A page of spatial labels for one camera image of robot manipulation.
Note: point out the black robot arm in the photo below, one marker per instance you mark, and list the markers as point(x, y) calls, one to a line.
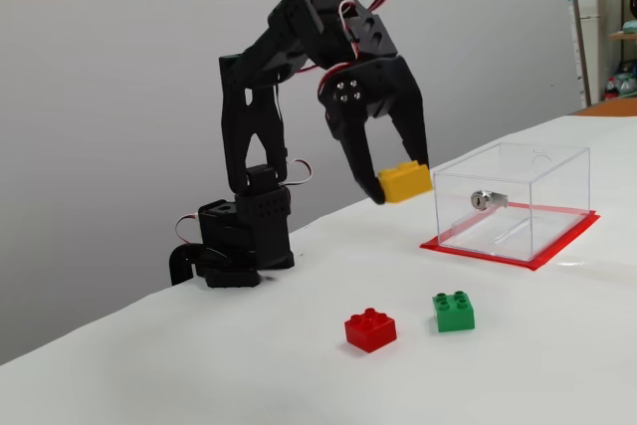
point(249, 96)

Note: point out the teal round object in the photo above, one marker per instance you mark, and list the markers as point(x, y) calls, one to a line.
point(631, 27)

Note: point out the white refrigerator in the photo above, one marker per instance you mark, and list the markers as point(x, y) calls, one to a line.
point(589, 37)

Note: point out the yellow lego brick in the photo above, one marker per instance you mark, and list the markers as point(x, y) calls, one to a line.
point(405, 183)

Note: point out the metal shelf rack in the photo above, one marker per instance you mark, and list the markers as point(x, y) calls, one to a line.
point(577, 22)

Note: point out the black table clamp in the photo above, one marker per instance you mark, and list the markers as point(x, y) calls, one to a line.
point(179, 266)

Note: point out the silver box lock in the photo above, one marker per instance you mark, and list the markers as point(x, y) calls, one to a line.
point(485, 199)

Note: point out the transparent plastic box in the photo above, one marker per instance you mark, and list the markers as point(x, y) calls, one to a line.
point(512, 201)

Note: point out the red lego brick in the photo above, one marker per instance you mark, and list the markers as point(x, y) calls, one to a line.
point(370, 330)

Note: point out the cola bottle red cap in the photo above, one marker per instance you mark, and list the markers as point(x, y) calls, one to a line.
point(610, 90)

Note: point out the orange table surface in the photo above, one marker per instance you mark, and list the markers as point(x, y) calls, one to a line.
point(609, 106)

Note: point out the green lego brick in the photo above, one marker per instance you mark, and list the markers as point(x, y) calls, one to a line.
point(454, 313)

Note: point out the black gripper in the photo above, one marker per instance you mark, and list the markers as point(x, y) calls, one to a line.
point(379, 86)

